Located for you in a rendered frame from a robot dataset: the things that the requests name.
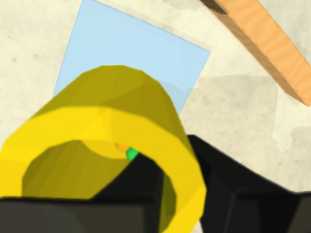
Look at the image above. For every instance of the yellow cup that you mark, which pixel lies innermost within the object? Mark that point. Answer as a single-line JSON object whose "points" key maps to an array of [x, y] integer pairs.
{"points": [[67, 149]]}

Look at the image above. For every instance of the orange marble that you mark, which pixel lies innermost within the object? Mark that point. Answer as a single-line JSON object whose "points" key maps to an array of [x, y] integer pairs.
{"points": [[121, 147]]}

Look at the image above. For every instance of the orange wooden bar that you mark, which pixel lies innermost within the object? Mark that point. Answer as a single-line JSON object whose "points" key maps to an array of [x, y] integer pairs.
{"points": [[256, 29]]}

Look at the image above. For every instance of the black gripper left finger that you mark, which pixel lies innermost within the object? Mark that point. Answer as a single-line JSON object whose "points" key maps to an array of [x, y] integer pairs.
{"points": [[131, 203]]}

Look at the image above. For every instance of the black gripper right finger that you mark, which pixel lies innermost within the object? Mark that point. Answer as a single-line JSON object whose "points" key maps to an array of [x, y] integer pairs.
{"points": [[239, 200]]}

